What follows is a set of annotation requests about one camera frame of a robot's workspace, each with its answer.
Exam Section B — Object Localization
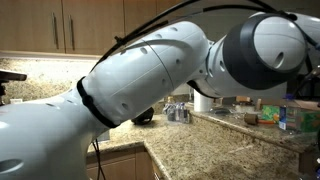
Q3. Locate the small wrapped water bottle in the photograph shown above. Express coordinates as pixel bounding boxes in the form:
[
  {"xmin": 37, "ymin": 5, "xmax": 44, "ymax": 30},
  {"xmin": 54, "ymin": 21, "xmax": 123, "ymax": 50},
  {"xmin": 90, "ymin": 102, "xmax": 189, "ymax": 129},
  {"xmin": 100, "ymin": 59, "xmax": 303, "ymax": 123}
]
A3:
[
  {"xmin": 163, "ymin": 102, "xmax": 178, "ymax": 123},
  {"xmin": 175, "ymin": 101, "xmax": 192, "ymax": 125}
]

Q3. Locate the black round appliance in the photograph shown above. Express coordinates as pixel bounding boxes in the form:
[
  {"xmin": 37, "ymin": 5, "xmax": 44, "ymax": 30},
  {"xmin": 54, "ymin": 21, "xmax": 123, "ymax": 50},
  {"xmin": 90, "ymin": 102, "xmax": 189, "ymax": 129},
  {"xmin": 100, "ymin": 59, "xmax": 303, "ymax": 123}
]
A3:
[{"xmin": 130, "ymin": 106, "xmax": 156, "ymax": 127}]

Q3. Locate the white paper towel roll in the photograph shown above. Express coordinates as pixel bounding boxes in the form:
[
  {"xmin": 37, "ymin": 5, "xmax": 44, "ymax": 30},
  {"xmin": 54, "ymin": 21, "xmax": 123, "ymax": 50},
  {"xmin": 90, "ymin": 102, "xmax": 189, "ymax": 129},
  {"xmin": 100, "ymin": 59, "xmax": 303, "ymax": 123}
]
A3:
[{"xmin": 193, "ymin": 89, "xmax": 214, "ymax": 113}]

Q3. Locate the clear plastic container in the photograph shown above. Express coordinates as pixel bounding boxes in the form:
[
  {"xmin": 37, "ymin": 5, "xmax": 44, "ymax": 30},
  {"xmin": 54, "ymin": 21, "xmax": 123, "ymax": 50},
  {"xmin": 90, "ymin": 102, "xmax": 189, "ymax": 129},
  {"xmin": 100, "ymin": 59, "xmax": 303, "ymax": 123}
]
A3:
[{"xmin": 211, "ymin": 105, "xmax": 235, "ymax": 116}]

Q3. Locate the small grey panel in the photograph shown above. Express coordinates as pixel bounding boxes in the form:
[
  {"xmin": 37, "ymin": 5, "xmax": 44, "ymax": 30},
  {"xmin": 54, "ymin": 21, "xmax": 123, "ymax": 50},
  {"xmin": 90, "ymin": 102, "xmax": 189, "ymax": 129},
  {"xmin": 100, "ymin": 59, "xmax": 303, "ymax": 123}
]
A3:
[{"xmin": 98, "ymin": 129, "xmax": 112, "ymax": 143}]

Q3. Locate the wooden chair back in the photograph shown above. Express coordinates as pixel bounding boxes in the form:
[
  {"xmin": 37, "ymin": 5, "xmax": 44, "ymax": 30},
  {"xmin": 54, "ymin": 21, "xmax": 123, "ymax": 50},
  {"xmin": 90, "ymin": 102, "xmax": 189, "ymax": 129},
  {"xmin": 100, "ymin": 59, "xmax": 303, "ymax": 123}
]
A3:
[{"xmin": 233, "ymin": 95, "xmax": 252, "ymax": 105}]

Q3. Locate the wooden lower cabinet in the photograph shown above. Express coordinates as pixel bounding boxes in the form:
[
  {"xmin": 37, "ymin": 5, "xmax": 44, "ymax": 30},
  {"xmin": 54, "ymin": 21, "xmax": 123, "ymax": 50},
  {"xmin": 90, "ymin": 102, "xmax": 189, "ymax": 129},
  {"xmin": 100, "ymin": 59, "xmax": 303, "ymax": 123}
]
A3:
[{"xmin": 85, "ymin": 144, "xmax": 168, "ymax": 180}]

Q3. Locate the wooden cabinet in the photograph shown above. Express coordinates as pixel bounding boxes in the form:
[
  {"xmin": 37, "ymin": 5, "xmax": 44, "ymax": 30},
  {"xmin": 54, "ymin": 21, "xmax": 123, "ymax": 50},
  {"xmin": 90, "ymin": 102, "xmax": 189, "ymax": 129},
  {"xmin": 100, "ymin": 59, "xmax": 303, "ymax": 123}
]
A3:
[
  {"xmin": 85, "ymin": 144, "xmax": 168, "ymax": 180},
  {"xmin": 0, "ymin": 0, "xmax": 201, "ymax": 58}
]

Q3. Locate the clear Fiji water bottle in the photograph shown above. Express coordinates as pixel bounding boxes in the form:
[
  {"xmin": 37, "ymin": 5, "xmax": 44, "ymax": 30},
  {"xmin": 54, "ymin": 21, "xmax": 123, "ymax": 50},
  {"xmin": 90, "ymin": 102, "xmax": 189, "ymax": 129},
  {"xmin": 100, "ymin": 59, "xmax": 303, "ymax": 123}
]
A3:
[{"xmin": 278, "ymin": 93, "xmax": 302, "ymax": 132}]

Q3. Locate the flat screen television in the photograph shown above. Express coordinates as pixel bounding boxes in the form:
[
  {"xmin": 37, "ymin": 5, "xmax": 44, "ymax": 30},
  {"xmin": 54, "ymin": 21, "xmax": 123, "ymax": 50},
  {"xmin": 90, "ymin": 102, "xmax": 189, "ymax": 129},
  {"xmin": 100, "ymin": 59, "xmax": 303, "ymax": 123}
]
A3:
[{"xmin": 286, "ymin": 71, "xmax": 320, "ymax": 102}]

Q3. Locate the wooden dining table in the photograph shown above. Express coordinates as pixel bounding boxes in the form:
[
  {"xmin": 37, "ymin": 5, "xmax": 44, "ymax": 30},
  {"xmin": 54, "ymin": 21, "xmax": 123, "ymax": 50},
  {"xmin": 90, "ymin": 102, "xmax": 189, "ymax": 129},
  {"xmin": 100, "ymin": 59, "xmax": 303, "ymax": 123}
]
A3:
[{"xmin": 262, "ymin": 98, "xmax": 320, "ymax": 112}]

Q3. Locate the wooden upper cabinet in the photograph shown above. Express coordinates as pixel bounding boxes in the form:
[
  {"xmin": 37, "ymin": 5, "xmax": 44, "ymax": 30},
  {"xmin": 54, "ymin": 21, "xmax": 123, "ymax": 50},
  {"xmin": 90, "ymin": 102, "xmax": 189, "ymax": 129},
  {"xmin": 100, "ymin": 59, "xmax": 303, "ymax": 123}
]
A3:
[{"xmin": 0, "ymin": 0, "xmax": 201, "ymax": 58}]

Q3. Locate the black coffee machine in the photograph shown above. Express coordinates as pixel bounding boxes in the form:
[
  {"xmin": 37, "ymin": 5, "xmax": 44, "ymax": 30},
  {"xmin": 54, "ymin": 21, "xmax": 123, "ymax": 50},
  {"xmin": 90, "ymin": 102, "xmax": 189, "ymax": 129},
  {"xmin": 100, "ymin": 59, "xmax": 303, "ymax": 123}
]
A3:
[{"xmin": 0, "ymin": 69, "xmax": 28, "ymax": 107}]

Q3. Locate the green cardboard box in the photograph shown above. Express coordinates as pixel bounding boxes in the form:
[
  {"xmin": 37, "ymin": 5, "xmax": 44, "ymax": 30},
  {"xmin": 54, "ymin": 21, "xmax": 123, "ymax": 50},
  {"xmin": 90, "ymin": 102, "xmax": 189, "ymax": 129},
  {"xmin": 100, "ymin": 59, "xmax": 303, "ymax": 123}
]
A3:
[{"xmin": 261, "ymin": 104, "xmax": 320, "ymax": 134}]

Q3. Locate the black velcro strap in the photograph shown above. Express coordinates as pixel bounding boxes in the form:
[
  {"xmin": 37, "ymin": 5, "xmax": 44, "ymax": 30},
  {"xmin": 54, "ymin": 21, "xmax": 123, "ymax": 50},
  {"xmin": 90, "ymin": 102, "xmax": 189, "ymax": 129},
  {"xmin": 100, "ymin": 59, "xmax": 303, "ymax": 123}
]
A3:
[{"xmin": 76, "ymin": 75, "xmax": 122, "ymax": 130}]

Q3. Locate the brown roller orange handle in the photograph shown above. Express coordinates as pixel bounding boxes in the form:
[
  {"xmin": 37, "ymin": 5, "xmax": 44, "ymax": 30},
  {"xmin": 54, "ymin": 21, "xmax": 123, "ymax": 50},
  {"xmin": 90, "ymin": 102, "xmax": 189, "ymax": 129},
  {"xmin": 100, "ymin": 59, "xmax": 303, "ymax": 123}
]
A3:
[{"xmin": 244, "ymin": 113, "xmax": 278, "ymax": 127}]

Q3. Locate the metal cabinet handle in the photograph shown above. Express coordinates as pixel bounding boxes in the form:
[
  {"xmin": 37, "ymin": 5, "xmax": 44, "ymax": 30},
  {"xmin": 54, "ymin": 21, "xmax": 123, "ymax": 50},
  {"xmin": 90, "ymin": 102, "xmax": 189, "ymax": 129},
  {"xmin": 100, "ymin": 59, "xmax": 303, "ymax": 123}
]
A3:
[
  {"xmin": 68, "ymin": 13, "xmax": 76, "ymax": 52},
  {"xmin": 51, "ymin": 11, "xmax": 60, "ymax": 50}
]

